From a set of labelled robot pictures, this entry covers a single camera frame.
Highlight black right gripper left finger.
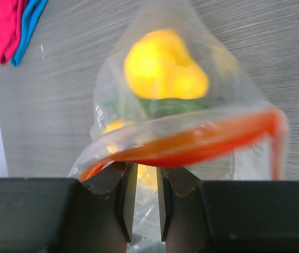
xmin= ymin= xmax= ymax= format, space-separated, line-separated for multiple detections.
xmin=0 ymin=162 xmax=133 ymax=252

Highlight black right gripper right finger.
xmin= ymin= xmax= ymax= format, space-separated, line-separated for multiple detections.
xmin=157 ymin=168 xmax=299 ymax=252

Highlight yellow fake lemon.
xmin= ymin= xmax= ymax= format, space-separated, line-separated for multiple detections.
xmin=103 ymin=118 xmax=158 ymax=190

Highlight clear zip top bag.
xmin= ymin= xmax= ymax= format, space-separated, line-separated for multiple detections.
xmin=70 ymin=1 xmax=288 ymax=252

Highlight yellow fake bell pepper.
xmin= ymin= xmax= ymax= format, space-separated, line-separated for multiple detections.
xmin=123 ymin=29 xmax=209 ymax=100

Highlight green fake chili pepper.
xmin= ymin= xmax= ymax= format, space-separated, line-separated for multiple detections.
xmin=104 ymin=97 xmax=213 ymax=119

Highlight pink folded cloth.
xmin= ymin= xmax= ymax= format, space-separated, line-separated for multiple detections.
xmin=0 ymin=0 xmax=27 ymax=64

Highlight blue folded cloth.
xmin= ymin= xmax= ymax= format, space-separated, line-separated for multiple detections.
xmin=10 ymin=0 xmax=48 ymax=67

